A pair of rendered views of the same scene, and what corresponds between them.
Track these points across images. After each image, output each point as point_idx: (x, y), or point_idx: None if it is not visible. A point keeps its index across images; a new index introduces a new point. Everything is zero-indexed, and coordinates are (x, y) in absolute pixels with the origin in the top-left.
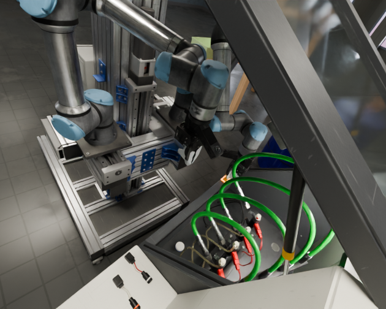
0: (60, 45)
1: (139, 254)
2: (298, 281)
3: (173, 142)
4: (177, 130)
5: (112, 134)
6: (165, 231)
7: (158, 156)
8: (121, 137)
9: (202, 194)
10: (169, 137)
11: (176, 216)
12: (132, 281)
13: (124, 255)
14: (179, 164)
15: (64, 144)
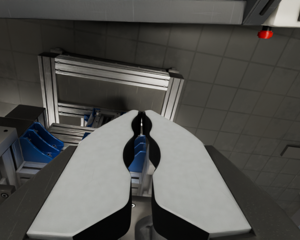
0: None
1: (290, 2)
2: None
3: (26, 161)
4: (5, 191)
5: (155, 231)
6: (200, 7)
7: (67, 146)
8: (134, 216)
9: (52, 17)
10: (31, 175)
11: (154, 20)
12: None
13: None
14: (35, 114)
15: None
